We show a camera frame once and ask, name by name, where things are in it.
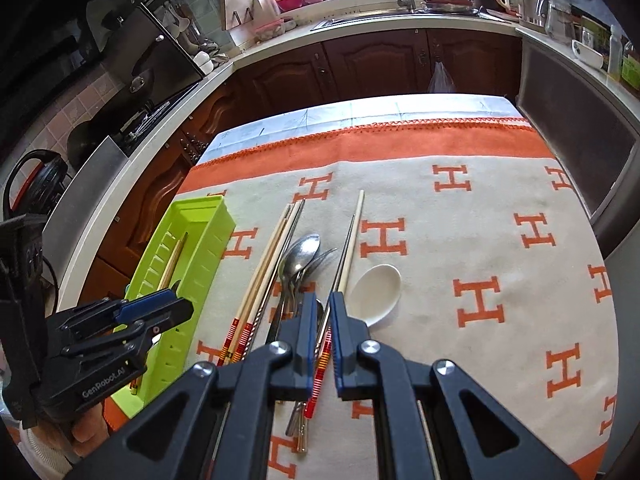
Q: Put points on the white ceramic spoon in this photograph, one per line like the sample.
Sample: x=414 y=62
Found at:
x=375 y=287

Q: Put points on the hanging plastic bag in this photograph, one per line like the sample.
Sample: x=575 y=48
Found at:
x=441 y=80

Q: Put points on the pale blue table cover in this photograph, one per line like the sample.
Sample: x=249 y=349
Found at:
x=350 y=110

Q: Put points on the hanging kitchen utensils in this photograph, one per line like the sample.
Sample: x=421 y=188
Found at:
x=190 y=35

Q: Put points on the brown wooden kitchen cabinets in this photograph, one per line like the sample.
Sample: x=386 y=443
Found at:
x=375 y=65

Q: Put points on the black wok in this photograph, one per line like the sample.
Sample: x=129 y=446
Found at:
x=85 y=147

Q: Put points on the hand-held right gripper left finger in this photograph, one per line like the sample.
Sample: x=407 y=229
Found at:
x=317 y=345

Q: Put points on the white kitchen countertop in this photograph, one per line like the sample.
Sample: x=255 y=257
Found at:
x=360 y=30

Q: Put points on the wooden cutting board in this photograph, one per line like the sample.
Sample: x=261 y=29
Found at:
x=240 y=5

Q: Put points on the pink bowl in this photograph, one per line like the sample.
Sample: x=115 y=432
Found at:
x=290 y=1

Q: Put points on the pink lidded food container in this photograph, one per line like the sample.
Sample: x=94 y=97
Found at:
x=270 y=30

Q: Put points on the glass pitcher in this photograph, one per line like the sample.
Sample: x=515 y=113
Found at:
x=557 y=20

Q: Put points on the steel sink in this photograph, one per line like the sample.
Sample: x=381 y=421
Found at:
x=350 y=17

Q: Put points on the black range hood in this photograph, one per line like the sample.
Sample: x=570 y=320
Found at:
x=150 y=55

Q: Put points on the white bowl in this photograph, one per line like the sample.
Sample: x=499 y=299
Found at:
x=590 y=55

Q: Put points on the black red cooker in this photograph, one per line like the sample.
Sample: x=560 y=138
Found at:
x=45 y=175

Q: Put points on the black gas stove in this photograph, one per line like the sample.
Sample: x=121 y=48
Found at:
x=150 y=115

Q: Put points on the person's left hand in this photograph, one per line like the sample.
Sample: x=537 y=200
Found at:
x=87 y=430

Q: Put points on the green plastic utensil tray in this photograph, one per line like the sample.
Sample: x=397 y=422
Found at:
x=197 y=210

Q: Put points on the person's left forearm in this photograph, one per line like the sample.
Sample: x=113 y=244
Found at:
x=42 y=452

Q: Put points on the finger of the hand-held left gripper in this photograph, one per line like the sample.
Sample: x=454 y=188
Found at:
x=110 y=341
x=140 y=307

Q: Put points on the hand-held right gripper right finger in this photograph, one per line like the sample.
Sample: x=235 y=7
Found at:
x=336 y=350

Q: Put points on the green packaged box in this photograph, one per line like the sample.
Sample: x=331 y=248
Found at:
x=630 y=67

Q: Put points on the metal fork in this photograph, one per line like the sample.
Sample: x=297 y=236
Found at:
x=327 y=255

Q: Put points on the stainless steel panel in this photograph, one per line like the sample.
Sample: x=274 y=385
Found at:
x=85 y=195

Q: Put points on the orange grey printed blanket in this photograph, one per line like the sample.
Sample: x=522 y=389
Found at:
x=450 y=240

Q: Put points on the large metal spoon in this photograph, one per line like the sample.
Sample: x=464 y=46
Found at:
x=300 y=255

